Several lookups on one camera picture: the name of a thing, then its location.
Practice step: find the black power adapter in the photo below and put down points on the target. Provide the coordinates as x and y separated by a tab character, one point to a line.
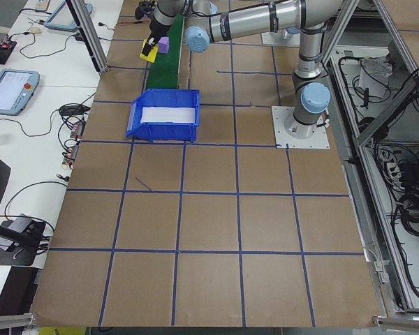
71	110
412	171
80	36

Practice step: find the blue grey teach pendant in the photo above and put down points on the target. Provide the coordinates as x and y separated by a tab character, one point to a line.
64	17
7	90

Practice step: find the small brown circuit board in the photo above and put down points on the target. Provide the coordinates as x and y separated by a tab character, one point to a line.
77	130
70	157

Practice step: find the white computer mouse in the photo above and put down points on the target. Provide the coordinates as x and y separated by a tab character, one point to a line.
37	30

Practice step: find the green belt conveyor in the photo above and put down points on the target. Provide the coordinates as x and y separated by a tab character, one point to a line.
165	73

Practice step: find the small grey box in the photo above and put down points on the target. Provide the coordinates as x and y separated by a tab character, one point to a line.
21	223

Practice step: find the purple foam block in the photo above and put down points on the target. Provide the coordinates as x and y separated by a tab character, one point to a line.
164	45

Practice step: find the black red electronics board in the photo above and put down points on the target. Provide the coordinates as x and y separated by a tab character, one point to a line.
5	47

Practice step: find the blue plastic bin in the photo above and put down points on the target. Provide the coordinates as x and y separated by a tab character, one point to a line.
167	132

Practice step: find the black stand base plate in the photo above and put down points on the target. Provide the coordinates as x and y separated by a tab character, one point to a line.
7	256

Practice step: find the white power strip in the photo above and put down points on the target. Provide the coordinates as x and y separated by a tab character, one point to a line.
392	171

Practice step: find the aluminium profile post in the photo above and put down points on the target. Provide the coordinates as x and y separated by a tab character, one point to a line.
89	35

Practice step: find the white square base plate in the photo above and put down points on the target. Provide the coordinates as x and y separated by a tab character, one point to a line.
314	139
269	41

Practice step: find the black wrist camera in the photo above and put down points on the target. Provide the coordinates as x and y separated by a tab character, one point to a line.
141	10

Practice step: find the metal bar V-shaped frame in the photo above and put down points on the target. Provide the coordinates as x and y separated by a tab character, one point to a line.
387	111

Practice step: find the yellow foam block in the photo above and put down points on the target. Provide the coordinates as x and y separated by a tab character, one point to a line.
154	52

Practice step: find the white crumpled bag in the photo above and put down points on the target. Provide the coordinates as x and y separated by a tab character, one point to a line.
373	75

